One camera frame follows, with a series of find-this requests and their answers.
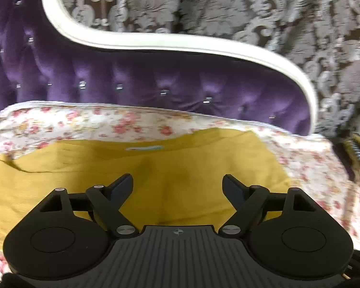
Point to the floral quilted bedspread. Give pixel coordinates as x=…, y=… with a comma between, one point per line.
x=310, y=162

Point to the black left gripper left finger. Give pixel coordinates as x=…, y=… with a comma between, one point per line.
x=106, y=202

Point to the purple tufted headboard white frame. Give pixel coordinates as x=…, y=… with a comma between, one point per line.
x=188, y=73

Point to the brown silver damask curtain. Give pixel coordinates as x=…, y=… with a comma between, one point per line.
x=322, y=37

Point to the mustard yellow knit sweater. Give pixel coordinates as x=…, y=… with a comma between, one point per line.
x=176, y=181

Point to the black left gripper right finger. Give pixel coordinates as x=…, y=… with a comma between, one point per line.
x=248, y=202

